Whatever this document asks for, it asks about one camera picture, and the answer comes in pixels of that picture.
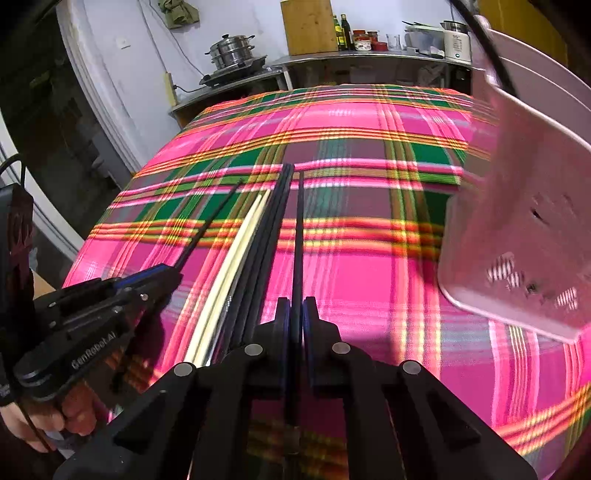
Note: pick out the green oil bottle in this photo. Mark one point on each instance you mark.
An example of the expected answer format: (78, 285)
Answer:
(338, 37)

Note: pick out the clear glass cup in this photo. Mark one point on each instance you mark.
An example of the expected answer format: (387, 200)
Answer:
(393, 42)

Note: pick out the steel steamer pot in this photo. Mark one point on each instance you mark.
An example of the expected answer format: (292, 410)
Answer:
(231, 50)

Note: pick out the white door frame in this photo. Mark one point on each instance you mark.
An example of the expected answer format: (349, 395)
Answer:
(99, 106)

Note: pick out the pink green plaid tablecloth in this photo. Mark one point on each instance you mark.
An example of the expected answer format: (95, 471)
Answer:
(360, 258)

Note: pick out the pink plastic utensil holder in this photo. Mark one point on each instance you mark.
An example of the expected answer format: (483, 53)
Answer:
(517, 207)

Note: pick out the black induction cooker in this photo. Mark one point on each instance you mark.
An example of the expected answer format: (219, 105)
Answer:
(233, 74)

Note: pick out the white wall socket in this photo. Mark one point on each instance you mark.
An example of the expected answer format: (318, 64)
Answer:
(123, 44)

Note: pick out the person's left hand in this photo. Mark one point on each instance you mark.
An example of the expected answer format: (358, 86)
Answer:
(69, 413)

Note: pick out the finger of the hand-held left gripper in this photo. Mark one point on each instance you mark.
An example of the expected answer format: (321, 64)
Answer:
(138, 279)
(138, 309)

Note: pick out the flat red container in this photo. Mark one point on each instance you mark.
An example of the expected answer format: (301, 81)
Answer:
(380, 46)

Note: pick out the dark sauce bottle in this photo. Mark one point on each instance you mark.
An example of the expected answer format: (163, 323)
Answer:
(346, 34)

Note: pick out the low metal shelf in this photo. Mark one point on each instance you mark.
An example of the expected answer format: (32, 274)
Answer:
(217, 94)

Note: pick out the white electric kettle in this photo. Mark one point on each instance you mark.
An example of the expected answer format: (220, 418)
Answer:
(456, 44)

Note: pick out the metal kitchen counter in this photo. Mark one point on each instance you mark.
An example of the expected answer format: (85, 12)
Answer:
(369, 57)

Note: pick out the green hanging cloth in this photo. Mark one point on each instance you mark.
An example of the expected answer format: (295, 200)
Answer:
(178, 13)

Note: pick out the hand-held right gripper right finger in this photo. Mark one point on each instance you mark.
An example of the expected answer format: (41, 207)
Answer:
(307, 323)

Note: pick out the yellow wooden door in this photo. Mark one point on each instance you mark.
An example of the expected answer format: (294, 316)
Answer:
(521, 23)

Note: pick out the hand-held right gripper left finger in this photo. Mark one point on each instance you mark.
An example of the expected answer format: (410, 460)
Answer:
(286, 323)

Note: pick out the wooden cutting board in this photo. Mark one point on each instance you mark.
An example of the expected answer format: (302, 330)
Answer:
(309, 25)

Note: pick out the cream chopstick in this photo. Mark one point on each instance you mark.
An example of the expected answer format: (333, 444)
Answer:
(227, 300)
(216, 300)

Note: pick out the yellow power strip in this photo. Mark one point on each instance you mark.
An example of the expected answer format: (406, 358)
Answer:
(171, 90)

